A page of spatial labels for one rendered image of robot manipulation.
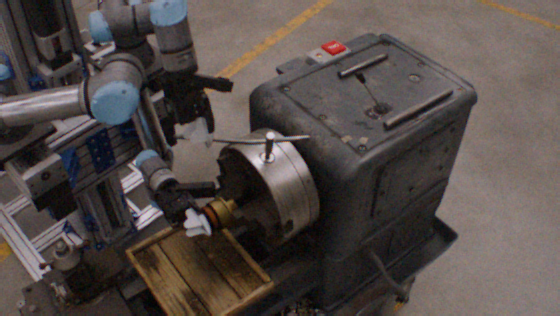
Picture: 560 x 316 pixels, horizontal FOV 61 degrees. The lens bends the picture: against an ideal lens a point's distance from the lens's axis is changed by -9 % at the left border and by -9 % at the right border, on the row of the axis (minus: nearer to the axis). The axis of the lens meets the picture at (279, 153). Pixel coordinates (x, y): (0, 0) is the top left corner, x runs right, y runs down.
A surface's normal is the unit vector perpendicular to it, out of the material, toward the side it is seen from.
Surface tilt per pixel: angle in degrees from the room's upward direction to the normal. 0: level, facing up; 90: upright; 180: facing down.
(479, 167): 1
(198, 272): 0
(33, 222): 0
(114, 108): 89
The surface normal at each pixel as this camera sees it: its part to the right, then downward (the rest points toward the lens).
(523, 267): 0.00, -0.72
